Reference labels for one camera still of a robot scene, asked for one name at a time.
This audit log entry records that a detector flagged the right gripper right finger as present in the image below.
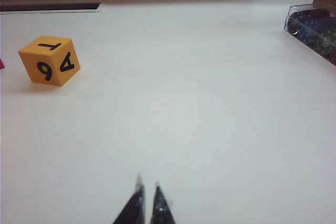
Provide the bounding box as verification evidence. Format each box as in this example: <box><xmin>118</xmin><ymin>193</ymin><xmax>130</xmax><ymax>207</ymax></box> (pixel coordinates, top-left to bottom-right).
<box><xmin>149</xmin><ymin>181</ymin><xmax>177</xmax><ymax>224</ymax></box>

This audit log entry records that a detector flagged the yellow foam block number 9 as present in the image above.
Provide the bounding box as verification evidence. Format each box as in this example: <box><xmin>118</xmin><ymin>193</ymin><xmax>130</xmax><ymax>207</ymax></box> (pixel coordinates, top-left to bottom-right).
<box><xmin>17</xmin><ymin>35</ymin><xmax>81</xmax><ymax>88</ymax></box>

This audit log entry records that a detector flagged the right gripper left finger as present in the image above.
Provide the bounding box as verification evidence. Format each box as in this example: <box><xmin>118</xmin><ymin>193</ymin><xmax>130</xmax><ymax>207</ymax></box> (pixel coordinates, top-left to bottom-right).
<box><xmin>112</xmin><ymin>173</ymin><xmax>146</xmax><ymax>224</ymax></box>

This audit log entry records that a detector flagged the clear case of chips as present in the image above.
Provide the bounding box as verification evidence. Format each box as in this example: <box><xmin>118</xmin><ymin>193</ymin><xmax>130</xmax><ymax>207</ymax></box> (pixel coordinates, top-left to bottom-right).
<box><xmin>283</xmin><ymin>4</ymin><xmax>336</xmax><ymax>67</ymax></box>

